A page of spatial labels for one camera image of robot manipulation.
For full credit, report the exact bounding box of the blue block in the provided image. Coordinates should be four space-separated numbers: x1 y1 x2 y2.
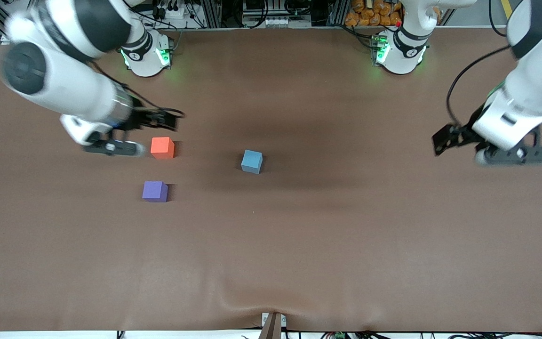
240 149 263 175

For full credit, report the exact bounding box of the orange block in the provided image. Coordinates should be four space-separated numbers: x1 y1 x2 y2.
151 137 175 160

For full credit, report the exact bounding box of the purple block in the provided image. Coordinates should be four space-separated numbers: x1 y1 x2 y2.
142 181 169 203

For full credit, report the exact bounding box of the white power strip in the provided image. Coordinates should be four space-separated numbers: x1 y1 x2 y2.
151 5 190 20

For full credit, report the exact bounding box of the orange packets pile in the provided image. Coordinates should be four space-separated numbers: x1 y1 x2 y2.
344 0 404 27

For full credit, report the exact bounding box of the brown table cloth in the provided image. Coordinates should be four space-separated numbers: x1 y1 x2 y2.
0 28 542 333

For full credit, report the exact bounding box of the wooden table clamp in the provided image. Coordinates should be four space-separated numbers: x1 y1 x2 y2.
259 312 287 339

